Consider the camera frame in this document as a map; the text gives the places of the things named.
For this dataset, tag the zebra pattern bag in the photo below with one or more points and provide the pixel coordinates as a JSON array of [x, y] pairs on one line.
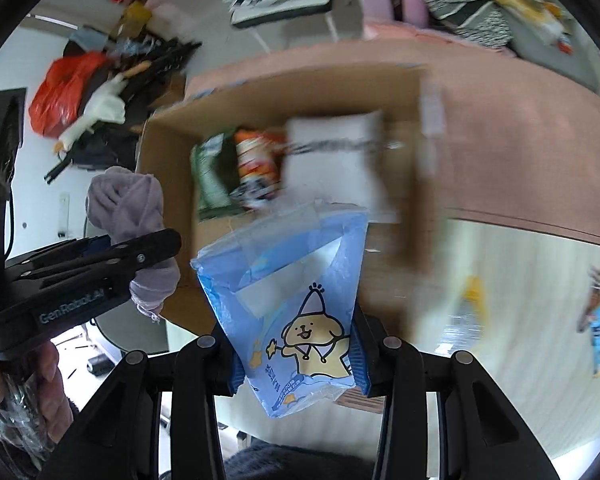
[[478, 21]]

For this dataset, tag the round grey stool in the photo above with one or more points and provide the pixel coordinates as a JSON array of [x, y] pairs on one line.
[[124, 329]]

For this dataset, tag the grey chair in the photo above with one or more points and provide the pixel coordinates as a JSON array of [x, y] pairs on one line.
[[544, 33]]

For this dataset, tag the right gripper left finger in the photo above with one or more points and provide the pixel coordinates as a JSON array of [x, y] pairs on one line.
[[204, 369]]

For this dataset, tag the white pillow pack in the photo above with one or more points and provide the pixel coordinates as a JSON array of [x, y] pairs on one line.
[[336, 159]]

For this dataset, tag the red plastic bag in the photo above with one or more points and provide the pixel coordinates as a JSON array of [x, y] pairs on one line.
[[56, 104]]

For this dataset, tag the yellow snack bag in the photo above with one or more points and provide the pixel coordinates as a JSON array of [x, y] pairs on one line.
[[467, 323]]

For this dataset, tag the orange snack bag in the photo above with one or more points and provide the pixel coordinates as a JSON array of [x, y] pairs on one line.
[[259, 156]]

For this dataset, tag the person's left hand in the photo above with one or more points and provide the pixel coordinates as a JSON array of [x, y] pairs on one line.
[[41, 399]]

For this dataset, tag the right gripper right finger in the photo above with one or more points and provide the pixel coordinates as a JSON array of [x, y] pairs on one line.
[[387, 366]]

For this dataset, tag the white goose plush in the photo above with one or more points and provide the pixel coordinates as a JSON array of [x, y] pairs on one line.
[[104, 105]]

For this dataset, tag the pink table mat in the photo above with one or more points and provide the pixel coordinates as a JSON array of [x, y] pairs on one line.
[[524, 142]]

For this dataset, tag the green snack bag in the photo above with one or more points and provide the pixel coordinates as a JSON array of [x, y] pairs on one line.
[[214, 168]]

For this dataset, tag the blue cartoon snack bag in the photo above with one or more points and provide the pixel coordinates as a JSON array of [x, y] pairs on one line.
[[283, 289]]

